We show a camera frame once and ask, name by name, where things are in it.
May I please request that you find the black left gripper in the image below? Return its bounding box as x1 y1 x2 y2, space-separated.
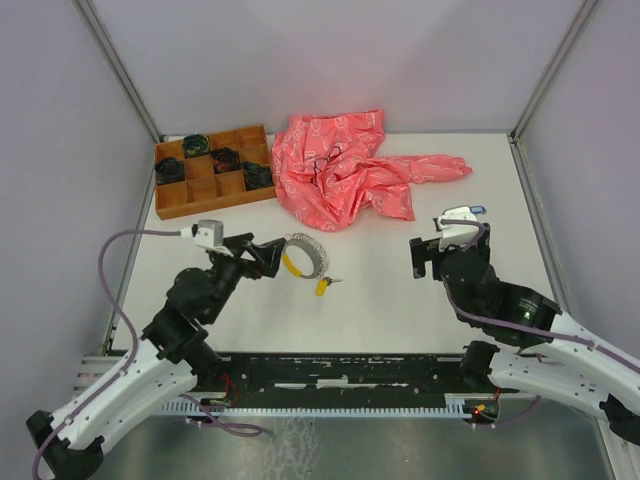
206 232 286 322

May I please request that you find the large keyring with yellow grip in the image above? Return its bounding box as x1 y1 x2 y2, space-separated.
281 232 329 280

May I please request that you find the yellow tag with silver keys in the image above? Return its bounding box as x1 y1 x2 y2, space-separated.
315 276 343 297

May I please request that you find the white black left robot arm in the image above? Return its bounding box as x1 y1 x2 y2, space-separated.
26 220 286 479

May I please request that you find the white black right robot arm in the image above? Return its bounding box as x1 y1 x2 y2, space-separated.
409 218 639 444

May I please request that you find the dark rolled cloth right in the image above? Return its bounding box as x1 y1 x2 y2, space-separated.
241 162 273 190

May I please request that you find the dark rolled cloth middle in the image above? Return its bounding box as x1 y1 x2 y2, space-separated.
209 147 241 174

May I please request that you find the wooden compartment tray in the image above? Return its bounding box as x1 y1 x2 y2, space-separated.
154 124 275 220

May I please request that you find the pink patterned jacket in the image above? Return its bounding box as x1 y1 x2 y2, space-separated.
271 109 473 232

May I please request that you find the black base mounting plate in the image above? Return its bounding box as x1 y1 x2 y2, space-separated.
195 352 496 408

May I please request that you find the dark rolled cloth in tray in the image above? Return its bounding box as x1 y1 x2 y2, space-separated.
154 156 186 186

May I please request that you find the dark rolled cloth top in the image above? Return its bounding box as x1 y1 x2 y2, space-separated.
182 134 211 159

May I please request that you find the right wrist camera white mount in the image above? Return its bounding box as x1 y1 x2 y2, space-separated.
434 205 486 252

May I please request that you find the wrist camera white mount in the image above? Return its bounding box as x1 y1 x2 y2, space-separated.
192 220 225 252
434 205 486 252

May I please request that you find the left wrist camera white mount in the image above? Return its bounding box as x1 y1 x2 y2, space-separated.
192 220 225 252

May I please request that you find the aluminium frame post right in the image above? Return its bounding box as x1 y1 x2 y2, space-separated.
510 0 601 145

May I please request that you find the aluminium frame post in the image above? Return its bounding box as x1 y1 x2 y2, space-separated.
510 0 601 145
72 0 163 142

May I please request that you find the white slotted cable duct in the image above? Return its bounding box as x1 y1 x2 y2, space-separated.
157 394 481 415

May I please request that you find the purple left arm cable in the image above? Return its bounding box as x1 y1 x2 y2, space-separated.
30 227 271 480

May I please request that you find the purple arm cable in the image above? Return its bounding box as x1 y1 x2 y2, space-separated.
30 227 271 480
437 214 640 429

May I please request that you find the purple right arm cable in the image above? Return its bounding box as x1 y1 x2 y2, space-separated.
437 214 640 429

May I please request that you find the aluminium frame post left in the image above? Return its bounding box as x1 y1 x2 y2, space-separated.
72 0 163 142

